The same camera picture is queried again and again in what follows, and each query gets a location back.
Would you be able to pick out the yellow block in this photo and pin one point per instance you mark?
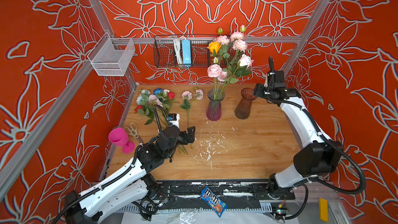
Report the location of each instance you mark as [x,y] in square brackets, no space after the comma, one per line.
[323,210]

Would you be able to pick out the pink plastic goblet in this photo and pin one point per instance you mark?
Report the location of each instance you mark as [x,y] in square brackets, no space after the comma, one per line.
[119,137]

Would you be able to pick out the purple glass vase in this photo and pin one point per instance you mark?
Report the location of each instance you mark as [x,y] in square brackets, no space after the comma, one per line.
[214,109]

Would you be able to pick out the brown glass vase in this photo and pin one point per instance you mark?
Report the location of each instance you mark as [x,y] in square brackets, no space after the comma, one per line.
[243,109]

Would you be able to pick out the blue and white flowers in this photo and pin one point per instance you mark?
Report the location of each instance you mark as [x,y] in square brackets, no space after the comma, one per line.
[149,99]

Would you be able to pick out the black wire basket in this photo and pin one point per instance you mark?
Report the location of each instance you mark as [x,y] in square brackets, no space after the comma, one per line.
[167,50]

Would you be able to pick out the beige handled scissors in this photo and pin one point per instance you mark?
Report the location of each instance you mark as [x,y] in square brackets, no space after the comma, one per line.
[132,130]

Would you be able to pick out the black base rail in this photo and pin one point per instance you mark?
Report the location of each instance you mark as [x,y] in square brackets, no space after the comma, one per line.
[239,195]

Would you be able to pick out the white cream rose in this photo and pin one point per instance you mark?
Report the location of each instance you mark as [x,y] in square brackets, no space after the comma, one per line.
[245,61]

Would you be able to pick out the orange yellow rose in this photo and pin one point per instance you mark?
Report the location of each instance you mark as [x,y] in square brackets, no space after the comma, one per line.
[214,47]

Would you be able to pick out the dark red flower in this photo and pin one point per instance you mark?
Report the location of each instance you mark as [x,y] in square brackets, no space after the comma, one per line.
[139,109]

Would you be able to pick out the light blue box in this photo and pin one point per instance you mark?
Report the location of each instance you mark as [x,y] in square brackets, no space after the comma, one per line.
[186,52]

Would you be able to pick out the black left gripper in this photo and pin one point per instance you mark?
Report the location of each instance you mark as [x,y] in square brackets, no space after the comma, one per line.
[190,134]

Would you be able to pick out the blue candy bag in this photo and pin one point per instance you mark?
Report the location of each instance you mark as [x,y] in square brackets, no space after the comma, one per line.
[213,201]

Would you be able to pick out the large red rose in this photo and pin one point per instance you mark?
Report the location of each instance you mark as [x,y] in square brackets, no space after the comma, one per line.
[171,95]

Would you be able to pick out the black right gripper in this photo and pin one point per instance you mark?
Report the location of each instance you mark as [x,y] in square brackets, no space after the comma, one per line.
[260,89]

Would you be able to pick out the white mesh basket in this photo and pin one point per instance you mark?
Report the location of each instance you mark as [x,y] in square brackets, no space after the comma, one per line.
[112,56]

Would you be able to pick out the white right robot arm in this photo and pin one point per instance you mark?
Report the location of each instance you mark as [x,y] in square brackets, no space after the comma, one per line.
[319,154]

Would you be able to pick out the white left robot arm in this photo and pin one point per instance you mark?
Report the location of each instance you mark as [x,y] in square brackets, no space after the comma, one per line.
[132,183]

